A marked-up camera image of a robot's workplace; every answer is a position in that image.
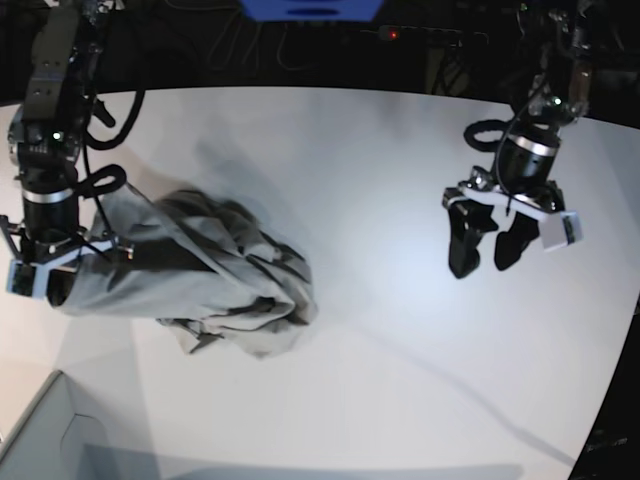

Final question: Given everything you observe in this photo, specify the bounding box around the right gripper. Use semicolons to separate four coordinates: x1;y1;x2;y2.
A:
1;192;134;280

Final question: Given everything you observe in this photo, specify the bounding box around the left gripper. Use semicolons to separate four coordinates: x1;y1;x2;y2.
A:
442;134;565;279

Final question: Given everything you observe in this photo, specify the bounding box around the grey t-shirt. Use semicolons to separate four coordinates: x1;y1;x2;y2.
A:
47;185;317;358

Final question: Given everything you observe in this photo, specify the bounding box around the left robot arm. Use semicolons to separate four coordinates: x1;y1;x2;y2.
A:
442;1;593;279

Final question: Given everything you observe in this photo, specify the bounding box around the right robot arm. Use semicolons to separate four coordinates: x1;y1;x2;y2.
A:
1;1;145;296

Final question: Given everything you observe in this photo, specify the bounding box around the white box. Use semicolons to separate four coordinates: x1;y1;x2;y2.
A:
1;370;161;479

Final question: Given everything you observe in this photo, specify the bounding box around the black power strip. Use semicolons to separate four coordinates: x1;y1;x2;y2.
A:
360;25;490;47

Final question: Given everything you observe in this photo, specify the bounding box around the blue bin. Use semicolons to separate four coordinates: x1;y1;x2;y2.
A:
240;0;384;22

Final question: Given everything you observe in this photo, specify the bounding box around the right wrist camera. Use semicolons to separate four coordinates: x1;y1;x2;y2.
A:
7;260;48;299

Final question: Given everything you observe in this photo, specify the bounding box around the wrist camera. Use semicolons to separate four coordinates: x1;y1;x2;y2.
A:
538;211;583;252
7;260;48;299

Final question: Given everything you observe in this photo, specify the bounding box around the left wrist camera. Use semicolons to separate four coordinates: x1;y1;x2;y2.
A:
538;211;583;252

